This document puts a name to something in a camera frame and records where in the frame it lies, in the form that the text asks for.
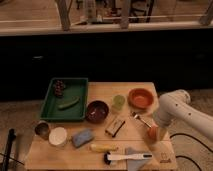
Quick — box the black cable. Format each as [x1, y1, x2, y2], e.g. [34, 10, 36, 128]
[169, 132, 213, 171]

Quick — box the small brown box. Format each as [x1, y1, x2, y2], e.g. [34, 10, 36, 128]
[105, 117, 125, 137]

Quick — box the black tripod stand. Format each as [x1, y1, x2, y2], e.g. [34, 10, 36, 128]
[0, 129, 22, 171]

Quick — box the orange apple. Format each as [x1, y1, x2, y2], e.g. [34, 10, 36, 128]
[148, 126, 157, 140]

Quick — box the metal cup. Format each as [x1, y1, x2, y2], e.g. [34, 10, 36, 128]
[35, 122, 50, 140]

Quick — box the green plastic tray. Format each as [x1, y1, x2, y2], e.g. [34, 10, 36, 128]
[40, 78, 88, 122]

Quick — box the dark grape bunch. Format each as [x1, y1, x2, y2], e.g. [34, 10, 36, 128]
[53, 80, 65, 97]

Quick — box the white dish brush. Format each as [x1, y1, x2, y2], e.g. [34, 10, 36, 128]
[104, 152, 153, 164]

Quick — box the blue sponge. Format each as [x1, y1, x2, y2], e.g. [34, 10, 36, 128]
[72, 129, 94, 148]

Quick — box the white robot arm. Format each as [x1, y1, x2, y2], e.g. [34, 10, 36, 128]
[153, 90, 213, 141]

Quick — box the grey cloth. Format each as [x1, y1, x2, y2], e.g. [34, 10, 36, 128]
[125, 147, 150, 171]

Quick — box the green translucent cup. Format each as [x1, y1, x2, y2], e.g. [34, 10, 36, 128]
[112, 95, 125, 111]

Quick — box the green cucumber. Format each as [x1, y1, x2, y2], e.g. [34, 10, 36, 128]
[58, 97, 80, 110]

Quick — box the yellow banana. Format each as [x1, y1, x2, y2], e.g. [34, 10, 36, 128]
[90, 144, 118, 152]

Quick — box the dark brown bowl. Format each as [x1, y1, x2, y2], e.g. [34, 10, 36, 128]
[85, 100, 109, 124]

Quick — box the silver fork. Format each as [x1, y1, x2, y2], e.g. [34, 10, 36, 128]
[131, 112, 151, 128]

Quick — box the orange bowl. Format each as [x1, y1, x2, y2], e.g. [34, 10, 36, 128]
[128, 88, 154, 109]

